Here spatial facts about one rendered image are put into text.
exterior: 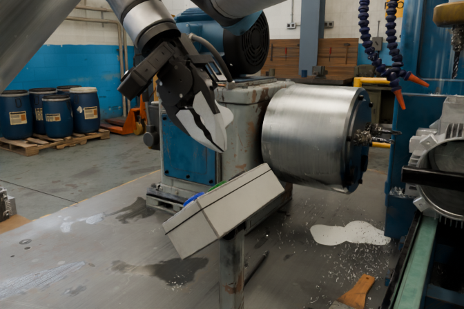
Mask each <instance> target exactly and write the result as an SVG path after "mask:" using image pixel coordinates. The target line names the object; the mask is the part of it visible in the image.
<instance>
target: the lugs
mask: <svg viewBox="0 0 464 309"><path fill-rule="evenodd" d="M439 120H440V119H438V120H437V121H435V122H434V123H433V124H431V125H430V126H429V128H430V129H437V130H438V126H439ZM437 143H438V139H437V138H436V137H435V136H434V135H433V134H432V133H430V134H429V135H427V136H426V137H425V138H423V139H421V141H420V144H421V145H422V147H424V149H426V150H429V149H430V148H431V147H432V146H434V145H436V144H437ZM413 204H414V205H415V206H416V207H417V208H418V209H419V210H420V211H421V212H423V211H424V210H426V209H428V208H430V207H429V206H428V205H427V204H426V203H425V202H424V201H423V199H422V198H421V197H420V196H418V197H417V198H415V199H414V200H413Z"/></svg>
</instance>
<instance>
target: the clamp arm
mask: <svg viewBox="0 0 464 309"><path fill-rule="evenodd" d="M400 181H401V182H403V183H411V184H416V185H420V186H428V187H433V188H440V189H445V190H452V191H457V192H464V174H461V173H455V172H446V171H442V170H432V169H427V168H418V167H413V166H403V167H402V170H401V177H400Z"/></svg>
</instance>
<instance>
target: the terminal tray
mask: <svg viewBox="0 0 464 309"><path fill-rule="evenodd" d="M449 102H453V103H449ZM459 122H460V127H459V130H462V129H463V125H464V97H455V98H452V97H447V98H446V99H445V101H444V102H443V110H442V115H441V117H440V120H439V126H438V135H441V134H444V133H445V131H446V128H447V125H448V124H449V131H451V129H452V126H453V123H454V130H457V128H458V123H459ZM449 131H448V132H449Z"/></svg>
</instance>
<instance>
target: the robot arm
mask: <svg viewBox="0 0 464 309"><path fill-rule="evenodd" d="M80 1H81V0H0V94H1V93H2V92H3V91H4V90H5V89H6V88H7V86H8V85H9V84H10V82H11V81H12V80H13V79H14V78H15V77H16V76H17V75H18V74H19V72H20V71H21V70H22V69H23V67H24V66H25V65H26V64H27V63H28V62H29V60H31V58H32V57H33V56H34V55H35V53H36V52H37V51H38V50H39V49H40V47H42V45H43V44H44V43H45V42H46V41H47V40H48V38H49V37H50V36H51V35H52V33H53V32H54V31H55V30H56V29H57V28H58V27H59V26H60V24H61V23H62V22H63V21H64V19H65V18H66V17H67V16H68V15H69V14H70V13H71V12H72V11H73V9H74V8H75V7H76V6H77V4H78V3H79V2H80ZM106 1H107V2H108V4H109V6H110V7H111V8H112V10H113V12H114V13H115V15H116V17H117V18H118V19H119V21H120V23H121V24H122V26H123V27H124V29H125V31H126V32H127V34H128V35H129V37H130V39H131V40H132V42H133V43H134V45H135V47H136V48H138V50H139V51H140V52H141V54H142V56H143V57H145V60H143V61H142V62H141V63H140V64H139V65H138V66H137V67H135V66H133V67H132V68H131V69H130V70H128V71H126V72H125V74H124V76H123V77H122V79H121V80H120V81H121V84H120V85H119V87H118V88H117V90H118V91H119V92H120V93H122V94H123V95H124V96H125V97H126V98H127V99H128V100H129V101H132V100H133V98H135V97H136V96H138V97H139V96H140V95H141V94H142V93H143V92H146V91H147V90H148V87H149V86H150V84H151V83H152V81H151V79H152V78H153V77H154V76H155V75H156V76H157V78H158V79H157V80H156V84H157V92H158V93H159V96H160V98H161V100H162V102H161V104H162V106H163V107H164V109H165V111H166V113H167V115H168V117H169V119H170V120H171V121H172V122H173V123H174V124H175V125H176V126H177V127H178V128H179V129H180V130H181V131H183V132H184V133H185V134H187V135H188V136H190V137H192V138H194V140H196V141H198V142H199V143H201V144H202V145H204V146H206V147H207V148H210V149H212V150H214V151H216V152H219V153H223V152H224V151H225V150H227V137H226V130H225V127H226V126H227V125H229V124H230V123H231V122H232V120H233V114H232V112H231V111H230V110H229V109H228V108H225V107H223V106H220V105H219V104H218V103H217V101H216V100H215V93H214V90H215V89H216V88H217V86H218V84H217V83H216V81H218V82H221V81H227V79H226V77H225V76H224V74H223V73H222V71H221V70H220V68H219V67H218V65H217V64H216V62H215V61H214V59H213V57H212V56H211V55H210V54H199V53H198V51H197V50H196V49H195V47H194V45H193V44H192V42H191V40H190V39H189V38H188V36H187V35H186V33H181V32H180V31H179V29H178V28H177V26H176V22H175V20H174V18H173V17H172V16H171V14H170V12H169V11H168V10H167V8H166V6H165V5H164V4H163V2H162V0H106ZM190 1H192V2H193V3H194V4H195V5H196V6H197V7H199V8H200V9H201V10H203V11H204V12H205V13H207V15H209V16H210V17H211V18H213V19H214V20H215V21H217V23H218V24H219V26H221V27H222V28H225V29H227V30H228V31H229V32H231V33H232V34H234V35H236V36H240V35H242V34H244V33H245V32H246V31H247V30H248V29H249V28H250V27H251V26H252V25H253V24H254V23H255V22H256V20H257V19H258V17H259V16H260V15H261V13H262V11H263V10H264V9H266V8H269V7H271V6H274V5H277V4H279V3H282V2H285V1H288V0H190ZM209 63H213V64H214V66H215V67H216V68H217V70H218V72H219V73H220V75H216V73H215V72H214V70H213V69H212V67H211V66H210V64H209ZM205 65H207V66H208V67H209V69H210V71H211V72H212V73H213V74H211V73H210V72H209V71H208V69H207V68H206V66H205ZM185 106H186V107H187V108H185Z"/></svg>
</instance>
